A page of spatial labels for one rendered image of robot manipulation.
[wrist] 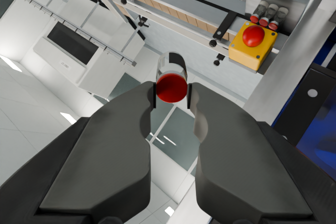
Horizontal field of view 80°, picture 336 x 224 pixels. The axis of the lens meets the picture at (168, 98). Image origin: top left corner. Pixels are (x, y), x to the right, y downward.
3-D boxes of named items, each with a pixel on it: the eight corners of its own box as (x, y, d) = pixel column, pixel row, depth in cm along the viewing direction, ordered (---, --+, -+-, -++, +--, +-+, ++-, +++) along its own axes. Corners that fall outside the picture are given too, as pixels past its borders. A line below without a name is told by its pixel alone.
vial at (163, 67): (185, 50, 16) (190, 72, 12) (183, 76, 17) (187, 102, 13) (157, 49, 16) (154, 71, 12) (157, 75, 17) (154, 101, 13)
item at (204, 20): (304, 18, 49) (269, 71, 48) (288, 48, 63) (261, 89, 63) (114, -48, 75) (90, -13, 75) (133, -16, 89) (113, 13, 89)
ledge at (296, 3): (292, 33, 54) (288, 40, 53) (247, 16, 58) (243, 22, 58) (312, -4, 41) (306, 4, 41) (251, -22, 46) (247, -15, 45)
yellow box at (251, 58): (272, 49, 47) (255, 74, 47) (244, 37, 50) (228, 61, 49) (279, 31, 40) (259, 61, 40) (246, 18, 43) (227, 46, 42)
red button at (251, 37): (266, 37, 41) (256, 53, 41) (248, 30, 43) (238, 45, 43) (269, 27, 38) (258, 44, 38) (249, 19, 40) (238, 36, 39)
